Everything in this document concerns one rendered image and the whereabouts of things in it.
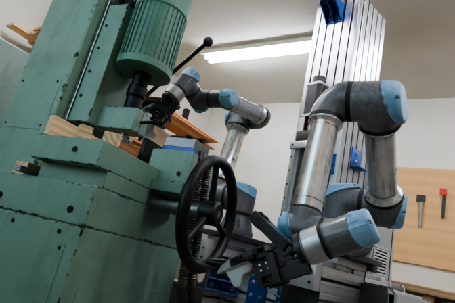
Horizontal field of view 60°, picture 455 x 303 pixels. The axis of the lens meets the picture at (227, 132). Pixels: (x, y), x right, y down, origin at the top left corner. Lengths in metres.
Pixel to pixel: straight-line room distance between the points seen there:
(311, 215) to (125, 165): 0.46
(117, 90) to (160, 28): 0.24
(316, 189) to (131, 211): 0.46
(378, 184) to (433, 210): 2.86
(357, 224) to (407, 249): 3.27
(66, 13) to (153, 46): 0.38
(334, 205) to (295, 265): 0.55
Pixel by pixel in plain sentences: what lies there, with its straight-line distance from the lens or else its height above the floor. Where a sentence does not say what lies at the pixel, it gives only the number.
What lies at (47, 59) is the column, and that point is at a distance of 1.42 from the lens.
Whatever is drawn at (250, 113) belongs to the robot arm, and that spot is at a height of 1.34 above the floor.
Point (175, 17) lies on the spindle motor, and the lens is 1.31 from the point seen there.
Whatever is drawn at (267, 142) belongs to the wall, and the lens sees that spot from 4.87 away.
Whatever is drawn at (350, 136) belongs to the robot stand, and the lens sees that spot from 1.77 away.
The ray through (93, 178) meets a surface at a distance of 0.96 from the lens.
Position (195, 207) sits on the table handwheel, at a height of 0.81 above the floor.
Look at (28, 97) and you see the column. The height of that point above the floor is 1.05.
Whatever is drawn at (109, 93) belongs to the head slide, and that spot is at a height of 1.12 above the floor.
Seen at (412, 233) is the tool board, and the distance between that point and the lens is 4.12.
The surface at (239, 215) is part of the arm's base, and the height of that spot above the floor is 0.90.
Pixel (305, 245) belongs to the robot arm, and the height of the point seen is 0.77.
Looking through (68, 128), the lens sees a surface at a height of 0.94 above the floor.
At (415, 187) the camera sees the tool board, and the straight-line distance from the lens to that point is 4.21.
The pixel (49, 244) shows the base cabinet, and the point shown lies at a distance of 0.96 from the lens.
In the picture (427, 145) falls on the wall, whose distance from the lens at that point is 4.35.
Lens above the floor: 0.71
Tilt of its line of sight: 18 degrees up
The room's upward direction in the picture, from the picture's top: 13 degrees clockwise
